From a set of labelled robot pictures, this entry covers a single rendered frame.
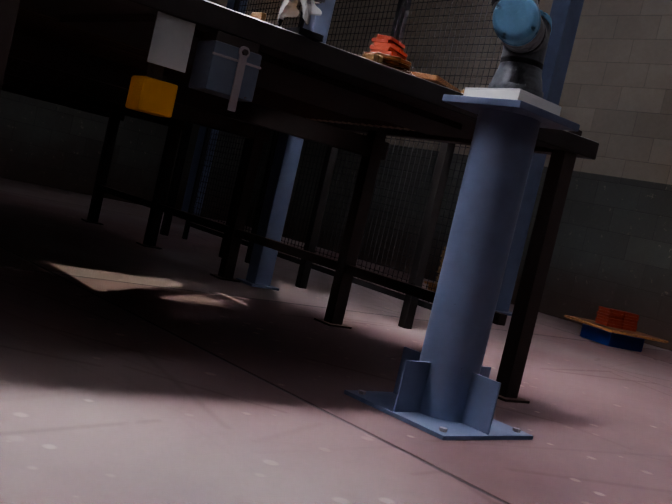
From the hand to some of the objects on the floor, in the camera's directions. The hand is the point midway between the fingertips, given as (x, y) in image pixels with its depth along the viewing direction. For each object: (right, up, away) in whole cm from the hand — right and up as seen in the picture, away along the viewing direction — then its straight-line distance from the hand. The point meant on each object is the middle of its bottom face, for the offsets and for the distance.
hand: (290, 25), depth 253 cm
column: (+41, -110, -4) cm, 117 cm away
